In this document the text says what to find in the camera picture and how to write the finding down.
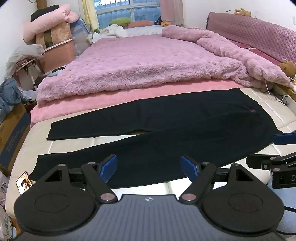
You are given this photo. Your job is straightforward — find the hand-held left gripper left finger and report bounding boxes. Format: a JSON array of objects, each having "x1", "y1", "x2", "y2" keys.
[{"x1": 35, "y1": 154, "x2": 118, "y2": 205}]

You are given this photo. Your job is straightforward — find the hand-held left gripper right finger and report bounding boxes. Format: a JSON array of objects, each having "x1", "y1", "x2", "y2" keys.
[{"x1": 179, "y1": 155, "x2": 262, "y2": 205}]

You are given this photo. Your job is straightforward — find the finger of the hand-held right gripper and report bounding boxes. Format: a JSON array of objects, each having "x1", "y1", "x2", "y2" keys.
[
  {"x1": 245, "y1": 154, "x2": 296, "y2": 170},
  {"x1": 272, "y1": 132, "x2": 296, "y2": 146}
]

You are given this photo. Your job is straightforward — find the black pants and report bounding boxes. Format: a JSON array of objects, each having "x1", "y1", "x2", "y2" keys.
[{"x1": 30, "y1": 87, "x2": 284, "y2": 189}]

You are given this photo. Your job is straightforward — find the cream quilted mattress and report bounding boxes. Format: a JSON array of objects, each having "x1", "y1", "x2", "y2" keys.
[{"x1": 5, "y1": 87, "x2": 296, "y2": 232}]

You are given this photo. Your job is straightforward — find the pink fleece sheet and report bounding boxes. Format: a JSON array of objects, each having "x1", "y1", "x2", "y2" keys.
[{"x1": 30, "y1": 78, "x2": 243, "y2": 129}]

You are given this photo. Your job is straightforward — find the brown teddy bear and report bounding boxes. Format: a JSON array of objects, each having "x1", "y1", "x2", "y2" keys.
[{"x1": 279, "y1": 61, "x2": 296, "y2": 78}]

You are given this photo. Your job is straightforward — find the smartphone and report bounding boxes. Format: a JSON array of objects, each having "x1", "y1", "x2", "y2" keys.
[{"x1": 16, "y1": 171, "x2": 32, "y2": 195}]

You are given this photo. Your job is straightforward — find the cardboard box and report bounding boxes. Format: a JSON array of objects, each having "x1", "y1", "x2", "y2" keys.
[{"x1": 0, "y1": 102, "x2": 31, "y2": 172}]

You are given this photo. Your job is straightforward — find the fluffy mauve blanket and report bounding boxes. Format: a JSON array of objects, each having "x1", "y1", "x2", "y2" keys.
[{"x1": 36, "y1": 25, "x2": 295, "y2": 102}]

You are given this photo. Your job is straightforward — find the mauve quilted headboard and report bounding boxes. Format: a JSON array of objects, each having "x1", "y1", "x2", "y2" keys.
[{"x1": 205, "y1": 11, "x2": 296, "y2": 70}]

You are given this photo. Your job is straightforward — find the plastic bag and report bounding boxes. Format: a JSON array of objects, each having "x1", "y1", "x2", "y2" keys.
[{"x1": 0, "y1": 171, "x2": 15, "y2": 239}]

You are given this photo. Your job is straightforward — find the blue-grey cloth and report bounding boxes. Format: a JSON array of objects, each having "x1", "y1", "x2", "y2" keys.
[{"x1": 0, "y1": 77, "x2": 23, "y2": 123}]

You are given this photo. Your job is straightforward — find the tan plush toy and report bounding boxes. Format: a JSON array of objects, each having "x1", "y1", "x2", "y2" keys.
[{"x1": 233, "y1": 8, "x2": 252, "y2": 17}]

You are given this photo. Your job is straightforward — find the blue striped bag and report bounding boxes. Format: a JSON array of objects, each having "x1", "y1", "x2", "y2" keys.
[{"x1": 69, "y1": 19, "x2": 92, "y2": 56}]

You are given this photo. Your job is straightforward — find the white cloth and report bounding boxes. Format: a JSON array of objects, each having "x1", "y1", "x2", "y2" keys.
[{"x1": 92, "y1": 24, "x2": 129, "y2": 43}]

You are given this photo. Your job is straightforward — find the grey cloth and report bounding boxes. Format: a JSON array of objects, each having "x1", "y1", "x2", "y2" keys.
[{"x1": 5, "y1": 44, "x2": 45, "y2": 79}]

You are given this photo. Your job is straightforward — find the floral storage bag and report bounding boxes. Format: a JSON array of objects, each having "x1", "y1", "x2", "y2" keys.
[{"x1": 35, "y1": 22, "x2": 73, "y2": 48}]

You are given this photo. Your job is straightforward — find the yellow curtain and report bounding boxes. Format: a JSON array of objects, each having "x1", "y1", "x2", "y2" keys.
[{"x1": 80, "y1": 0, "x2": 101, "y2": 30}]

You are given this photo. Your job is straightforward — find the pink curtain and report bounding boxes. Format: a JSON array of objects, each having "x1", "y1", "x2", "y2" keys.
[{"x1": 159, "y1": 0, "x2": 185, "y2": 25}]

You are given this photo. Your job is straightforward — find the window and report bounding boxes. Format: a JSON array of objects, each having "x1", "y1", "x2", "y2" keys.
[{"x1": 94, "y1": 0, "x2": 161, "y2": 24}]

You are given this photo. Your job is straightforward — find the black cloth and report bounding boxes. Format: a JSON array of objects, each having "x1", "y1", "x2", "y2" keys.
[{"x1": 31, "y1": 5, "x2": 59, "y2": 21}]

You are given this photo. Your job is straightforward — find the black cable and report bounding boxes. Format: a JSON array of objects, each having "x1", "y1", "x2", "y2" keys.
[{"x1": 276, "y1": 204, "x2": 296, "y2": 235}]

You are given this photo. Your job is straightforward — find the white cable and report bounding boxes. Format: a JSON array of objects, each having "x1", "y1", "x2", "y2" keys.
[{"x1": 265, "y1": 80, "x2": 287, "y2": 103}]

